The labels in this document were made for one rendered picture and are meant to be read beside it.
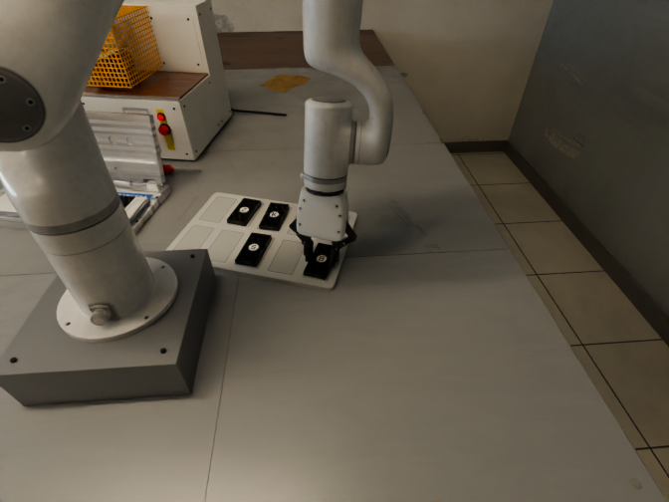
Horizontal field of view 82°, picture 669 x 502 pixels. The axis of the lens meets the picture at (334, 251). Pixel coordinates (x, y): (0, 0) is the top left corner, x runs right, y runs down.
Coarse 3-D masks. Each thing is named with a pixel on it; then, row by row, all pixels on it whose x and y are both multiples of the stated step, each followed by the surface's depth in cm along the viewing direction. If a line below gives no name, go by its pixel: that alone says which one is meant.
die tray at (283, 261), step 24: (216, 192) 105; (216, 216) 97; (288, 216) 97; (192, 240) 90; (216, 240) 90; (240, 240) 90; (288, 240) 90; (216, 264) 84; (264, 264) 84; (288, 264) 84; (336, 264) 84
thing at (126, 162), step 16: (96, 112) 96; (96, 128) 98; (112, 128) 98; (128, 128) 97; (144, 128) 97; (112, 144) 100; (128, 144) 99; (144, 144) 99; (112, 160) 101; (128, 160) 102; (144, 160) 101; (160, 160) 101; (112, 176) 103; (128, 176) 103; (144, 176) 102; (160, 176) 101
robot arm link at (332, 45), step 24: (312, 0) 54; (336, 0) 53; (360, 0) 55; (312, 24) 56; (336, 24) 55; (312, 48) 58; (336, 48) 57; (360, 48) 60; (336, 72) 59; (360, 72) 59; (384, 96) 61; (384, 120) 63; (360, 144) 66; (384, 144) 66
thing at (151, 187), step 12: (0, 192) 102; (132, 192) 103; (144, 192) 102; (156, 192) 102; (168, 192) 106; (156, 204) 101; (0, 216) 95; (12, 216) 95; (144, 216) 96; (24, 228) 95
